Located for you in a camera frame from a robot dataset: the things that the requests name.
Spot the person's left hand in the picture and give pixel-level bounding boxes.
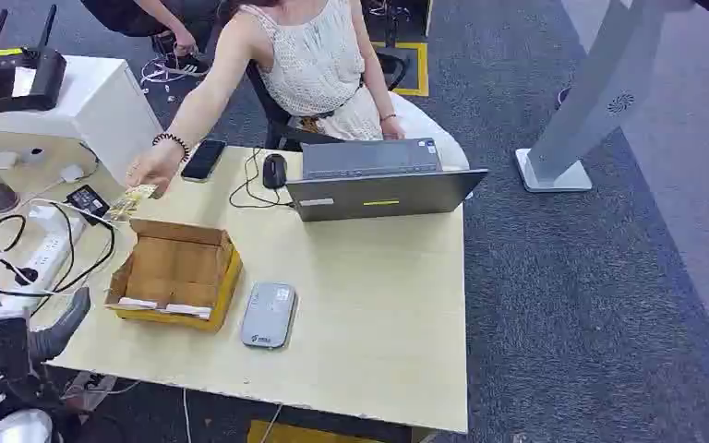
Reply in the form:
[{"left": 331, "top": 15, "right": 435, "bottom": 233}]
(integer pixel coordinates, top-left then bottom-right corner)
[{"left": 379, "top": 115, "right": 406, "bottom": 142}]

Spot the person's right hand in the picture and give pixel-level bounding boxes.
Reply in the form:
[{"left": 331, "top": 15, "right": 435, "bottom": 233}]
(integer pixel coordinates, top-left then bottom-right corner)
[{"left": 126, "top": 141, "right": 186, "bottom": 200}]

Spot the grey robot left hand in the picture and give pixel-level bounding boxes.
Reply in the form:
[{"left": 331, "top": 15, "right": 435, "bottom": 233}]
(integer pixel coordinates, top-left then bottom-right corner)
[{"left": 0, "top": 243, "right": 92, "bottom": 398}]

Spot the gold printed card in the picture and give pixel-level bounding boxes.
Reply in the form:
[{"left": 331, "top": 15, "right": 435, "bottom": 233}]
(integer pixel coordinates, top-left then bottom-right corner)
[{"left": 103, "top": 182, "right": 160, "bottom": 223}]

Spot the black smartphone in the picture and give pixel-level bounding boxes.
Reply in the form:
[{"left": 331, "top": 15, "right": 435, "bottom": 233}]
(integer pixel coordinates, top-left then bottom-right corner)
[{"left": 180, "top": 138, "right": 228, "bottom": 183}]

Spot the grey laptop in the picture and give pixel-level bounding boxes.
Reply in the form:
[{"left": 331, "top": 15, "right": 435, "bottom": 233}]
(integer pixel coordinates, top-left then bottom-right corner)
[{"left": 284, "top": 137, "right": 489, "bottom": 223}]

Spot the white cabinet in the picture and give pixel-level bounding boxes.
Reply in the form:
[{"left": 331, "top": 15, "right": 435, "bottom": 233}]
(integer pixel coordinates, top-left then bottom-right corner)
[{"left": 0, "top": 46, "right": 163, "bottom": 186}]

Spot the black power adapter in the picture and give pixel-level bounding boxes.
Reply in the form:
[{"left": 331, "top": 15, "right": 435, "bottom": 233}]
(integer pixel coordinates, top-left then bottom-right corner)
[{"left": 65, "top": 184, "right": 112, "bottom": 227}]

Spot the seated person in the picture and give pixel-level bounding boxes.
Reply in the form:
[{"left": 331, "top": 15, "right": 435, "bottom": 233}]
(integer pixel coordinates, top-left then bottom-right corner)
[{"left": 126, "top": 0, "right": 472, "bottom": 200}]

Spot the brown cardboard box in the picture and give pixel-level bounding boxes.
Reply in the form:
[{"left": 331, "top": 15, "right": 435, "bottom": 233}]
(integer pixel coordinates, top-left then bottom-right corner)
[{"left": 103, "top": 218, "right": 245, "bottom": 334}]

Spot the white power strip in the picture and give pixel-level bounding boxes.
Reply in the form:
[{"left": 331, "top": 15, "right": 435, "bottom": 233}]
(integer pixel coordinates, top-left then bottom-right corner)
[{"left": 0, "top": 204, "right": 88, "bottom": 296}]

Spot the black office chair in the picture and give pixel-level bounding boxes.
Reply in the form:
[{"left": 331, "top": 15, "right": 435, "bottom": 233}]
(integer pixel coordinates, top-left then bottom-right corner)
[{"left": 245, "top": 51, "right": 412, "bottom": 152}]

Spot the black computer mouse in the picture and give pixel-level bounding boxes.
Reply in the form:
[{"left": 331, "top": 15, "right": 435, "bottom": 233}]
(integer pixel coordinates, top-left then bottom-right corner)
[{"left": 261, "top": 153, "right": 288, "bottom": 190}]

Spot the white card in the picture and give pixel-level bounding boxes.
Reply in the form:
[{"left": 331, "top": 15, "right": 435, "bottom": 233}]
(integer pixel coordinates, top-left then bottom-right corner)
[
  {"left": 163, "top": 303, "right": 213, "bottom": 320},
  {"left": 118, "top": 296, "right": 160, "bottom": 311}
]

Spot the person in background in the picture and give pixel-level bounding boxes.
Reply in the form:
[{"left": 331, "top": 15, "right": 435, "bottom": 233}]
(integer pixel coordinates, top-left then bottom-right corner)
[{"left": 78, "top": 0, "right": 222, "bottom": 78}]

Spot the black router with antennas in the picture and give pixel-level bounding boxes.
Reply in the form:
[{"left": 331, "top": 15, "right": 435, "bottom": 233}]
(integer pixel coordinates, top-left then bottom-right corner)
[{"left": 0, "top": 4, "right": 69, "bottom": 121}]

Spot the grey card reader device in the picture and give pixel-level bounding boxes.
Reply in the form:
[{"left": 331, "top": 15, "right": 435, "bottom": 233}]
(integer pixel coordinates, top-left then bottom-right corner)
[{"left": 239, "top": 281, "right": 299, "bottom": 351}]

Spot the white floor stand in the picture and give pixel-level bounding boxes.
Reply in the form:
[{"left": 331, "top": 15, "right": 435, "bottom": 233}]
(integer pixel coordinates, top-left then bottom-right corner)
[{"left": 514, "top": 0, "right": 709, "bottom": 195}]

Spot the yellow box under desk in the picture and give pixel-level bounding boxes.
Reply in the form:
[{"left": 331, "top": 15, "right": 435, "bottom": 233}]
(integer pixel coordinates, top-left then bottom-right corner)
[{"left": 246, "top": 420, "right": 392, "bottom": 443}]

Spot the black mouse cable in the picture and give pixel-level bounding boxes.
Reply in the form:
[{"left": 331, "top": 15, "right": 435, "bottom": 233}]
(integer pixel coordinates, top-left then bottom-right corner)
[{"left": 228, "top": 146, "right": 295, "bottom": 210}]

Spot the white cable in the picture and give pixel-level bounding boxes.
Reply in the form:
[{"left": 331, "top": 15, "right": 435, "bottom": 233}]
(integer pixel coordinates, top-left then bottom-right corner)
[{"left": 24, "top": 197, "right": 125, "bottom": 229}]

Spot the black power cable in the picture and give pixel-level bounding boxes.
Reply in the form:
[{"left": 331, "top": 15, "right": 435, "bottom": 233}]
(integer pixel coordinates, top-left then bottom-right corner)
[{"left": 0, "top": 200, "right": 117, "bottom": 302}]

